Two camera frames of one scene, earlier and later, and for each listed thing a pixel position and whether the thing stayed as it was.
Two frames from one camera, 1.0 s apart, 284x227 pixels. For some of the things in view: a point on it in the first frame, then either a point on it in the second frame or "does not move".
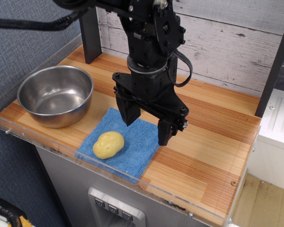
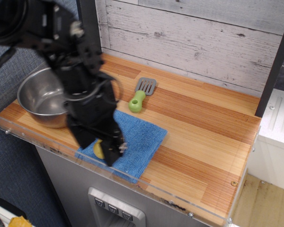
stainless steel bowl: (57, 96) does not move
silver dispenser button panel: (107, 211) does not move
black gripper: (156, 95) → (90, 101)
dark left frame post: (90, 31) does not move
